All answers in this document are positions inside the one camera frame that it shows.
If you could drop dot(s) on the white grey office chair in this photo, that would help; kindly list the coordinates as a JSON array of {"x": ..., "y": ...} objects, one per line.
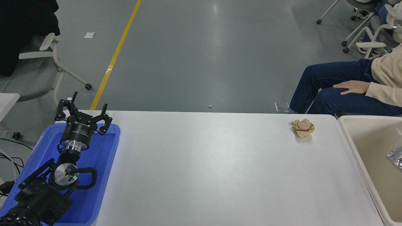
[{"x": 56, "y": 58}]

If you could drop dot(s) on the person's hand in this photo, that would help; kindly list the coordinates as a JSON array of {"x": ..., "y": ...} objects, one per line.
[{"x": 353, "y": 87}]

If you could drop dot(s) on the black castor wheel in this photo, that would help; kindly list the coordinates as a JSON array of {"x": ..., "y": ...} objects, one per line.
[{"x": 16, "y": 135}]

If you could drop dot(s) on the crumpled tan paper ball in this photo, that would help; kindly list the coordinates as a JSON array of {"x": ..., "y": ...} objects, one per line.
[{"x": 303, "y": 128}]

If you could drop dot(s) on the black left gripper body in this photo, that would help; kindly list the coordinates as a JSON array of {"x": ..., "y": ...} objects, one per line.
[{"x": 77, "y": 131}]

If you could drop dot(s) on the blue plastic tray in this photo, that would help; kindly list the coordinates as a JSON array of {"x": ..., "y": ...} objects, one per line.
[{"x": 103, "y": 163}]

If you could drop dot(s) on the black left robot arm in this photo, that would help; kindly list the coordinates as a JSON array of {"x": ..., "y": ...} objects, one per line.
[{"x": 37, "y": 197}]

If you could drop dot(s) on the white paper scrap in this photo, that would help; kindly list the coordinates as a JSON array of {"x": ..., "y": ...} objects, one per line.
[{"x": 89, "y": 34}]

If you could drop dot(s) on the large pale plastic bin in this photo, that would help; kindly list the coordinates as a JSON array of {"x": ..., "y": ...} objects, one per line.
[{"x": 370, "y": 147}]

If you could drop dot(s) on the square metal floor plate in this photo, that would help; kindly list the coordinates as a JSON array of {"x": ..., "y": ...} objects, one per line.
[{"x": 281, "y": 107}]

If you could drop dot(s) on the silver foil plate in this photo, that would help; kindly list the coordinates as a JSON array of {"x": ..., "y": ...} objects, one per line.
[{"x": 396, "y": 157}]

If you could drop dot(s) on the small white side table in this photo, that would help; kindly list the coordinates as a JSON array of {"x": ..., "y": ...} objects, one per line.
[{"x": 8, "y": 102}]

